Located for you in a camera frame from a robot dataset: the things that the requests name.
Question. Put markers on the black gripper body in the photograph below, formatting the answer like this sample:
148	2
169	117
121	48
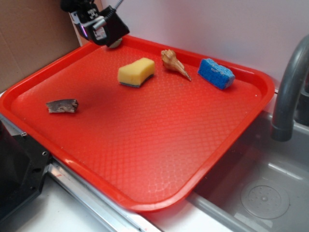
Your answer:
90	22

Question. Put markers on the yellow sponge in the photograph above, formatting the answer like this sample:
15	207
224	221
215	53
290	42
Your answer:
136	73

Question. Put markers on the black box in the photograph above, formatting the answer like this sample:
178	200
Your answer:
115	29

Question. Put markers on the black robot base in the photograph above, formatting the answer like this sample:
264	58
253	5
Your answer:
23	166

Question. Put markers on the green dimpled ball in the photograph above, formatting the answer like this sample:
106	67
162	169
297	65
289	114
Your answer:
115	44

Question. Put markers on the brown cardboard panel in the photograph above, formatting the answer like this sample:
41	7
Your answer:
33	34

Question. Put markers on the brown bark piece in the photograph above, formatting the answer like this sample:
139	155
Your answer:
62	106

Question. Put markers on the spiral seashell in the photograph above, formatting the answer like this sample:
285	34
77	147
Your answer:
171	62

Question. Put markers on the red plastic tray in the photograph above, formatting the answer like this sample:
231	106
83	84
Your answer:
145	148

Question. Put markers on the blue sponge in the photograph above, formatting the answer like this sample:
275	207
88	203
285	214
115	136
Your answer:
217	75

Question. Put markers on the grey faucet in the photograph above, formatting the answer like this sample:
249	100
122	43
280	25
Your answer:
292	102

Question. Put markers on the grey sink basin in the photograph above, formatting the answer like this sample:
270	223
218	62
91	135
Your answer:
259	184

